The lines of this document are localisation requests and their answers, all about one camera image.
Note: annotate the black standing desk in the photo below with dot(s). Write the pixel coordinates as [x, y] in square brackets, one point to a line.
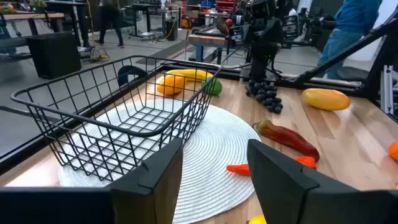
[66, 4]

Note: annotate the dark purple grape bunch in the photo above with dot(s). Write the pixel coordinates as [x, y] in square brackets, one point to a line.
[264, 95]

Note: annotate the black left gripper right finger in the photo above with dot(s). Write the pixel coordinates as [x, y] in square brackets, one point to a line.
[295, 193]

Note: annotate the silver aluminium extrusion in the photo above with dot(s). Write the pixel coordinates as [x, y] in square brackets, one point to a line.
[387, 90]

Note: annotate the wooden workstation table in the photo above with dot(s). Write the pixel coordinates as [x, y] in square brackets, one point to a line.
[205, 40]

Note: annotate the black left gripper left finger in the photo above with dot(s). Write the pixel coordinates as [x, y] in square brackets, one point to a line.
[149, 186]

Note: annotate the black cube box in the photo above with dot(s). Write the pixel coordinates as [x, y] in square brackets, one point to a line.
[53, 56]

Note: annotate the green lime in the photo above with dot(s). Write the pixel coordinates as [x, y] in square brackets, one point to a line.
[214, 87]

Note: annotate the small green table plant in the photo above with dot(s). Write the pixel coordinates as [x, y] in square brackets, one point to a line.
[38, 3]

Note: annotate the yellow bell pepper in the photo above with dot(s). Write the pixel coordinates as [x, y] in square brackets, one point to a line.
[169, 85]

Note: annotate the dark floor mat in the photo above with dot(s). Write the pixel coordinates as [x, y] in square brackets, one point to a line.
[161, 54]

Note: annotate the white round woven placemat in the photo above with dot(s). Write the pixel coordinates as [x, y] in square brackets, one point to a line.
[211, 161]

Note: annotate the black diagonal frame strut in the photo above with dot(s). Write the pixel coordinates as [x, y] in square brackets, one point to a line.
[342, 57]

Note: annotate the person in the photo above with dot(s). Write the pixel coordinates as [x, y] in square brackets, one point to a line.
[351, 18]
[109, 18]

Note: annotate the yellow banana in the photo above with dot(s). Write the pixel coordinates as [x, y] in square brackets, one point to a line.
[189, 74]

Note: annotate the yellow mango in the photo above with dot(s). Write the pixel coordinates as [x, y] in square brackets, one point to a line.
[326, 99]

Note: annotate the wooden side table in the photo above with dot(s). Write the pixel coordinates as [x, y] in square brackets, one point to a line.
[31, 16]

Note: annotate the black computer tower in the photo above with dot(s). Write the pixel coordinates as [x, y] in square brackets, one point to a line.
[171, 29]

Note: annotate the orange mandarin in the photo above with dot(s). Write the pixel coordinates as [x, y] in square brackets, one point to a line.
[394, 151]

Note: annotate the dark arched table clamp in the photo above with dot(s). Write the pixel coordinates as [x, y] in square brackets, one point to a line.
[124, 73]

